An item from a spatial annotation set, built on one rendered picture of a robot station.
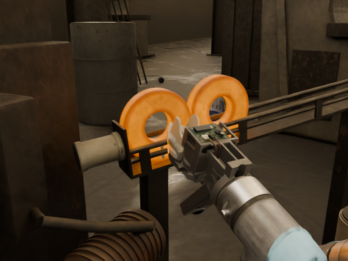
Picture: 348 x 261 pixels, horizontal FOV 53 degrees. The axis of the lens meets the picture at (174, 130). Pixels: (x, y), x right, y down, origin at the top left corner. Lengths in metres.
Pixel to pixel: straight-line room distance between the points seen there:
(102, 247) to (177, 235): 0.98
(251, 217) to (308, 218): 1.39
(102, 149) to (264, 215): 0.35
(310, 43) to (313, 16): 0.19
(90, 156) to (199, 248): 0.96
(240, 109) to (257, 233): 0.42
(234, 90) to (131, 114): 0.25
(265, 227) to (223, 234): 1.19
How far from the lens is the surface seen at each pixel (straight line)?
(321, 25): 2.82
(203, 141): 0.55
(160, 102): 0.72
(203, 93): 0.77
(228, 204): 0.50
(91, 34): 3.08
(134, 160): 0.71
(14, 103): 0.61
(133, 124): 0.71
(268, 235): 0.47
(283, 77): 2.91
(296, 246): 0.46
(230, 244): 1.60
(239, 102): 0.83
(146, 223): 0.68
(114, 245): 0.68
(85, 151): 0.69
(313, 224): 1.83
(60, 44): 0.81
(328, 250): 0.59
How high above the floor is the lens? 0.92
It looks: 18 degrees down
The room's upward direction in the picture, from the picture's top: straight up
